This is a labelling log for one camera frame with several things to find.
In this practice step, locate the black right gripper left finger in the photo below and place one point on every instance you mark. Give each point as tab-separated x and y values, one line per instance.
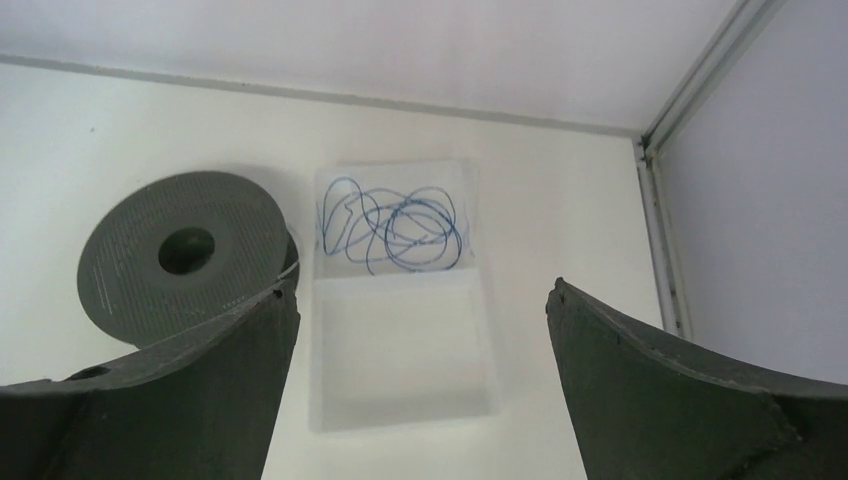
201	404

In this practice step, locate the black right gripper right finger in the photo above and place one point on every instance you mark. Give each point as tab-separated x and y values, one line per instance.
646	404

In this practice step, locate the dark grey perforated spool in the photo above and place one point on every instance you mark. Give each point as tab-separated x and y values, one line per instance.
181	251

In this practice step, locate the clear plastic two-compartment tray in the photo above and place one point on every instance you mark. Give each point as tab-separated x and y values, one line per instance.
401	329

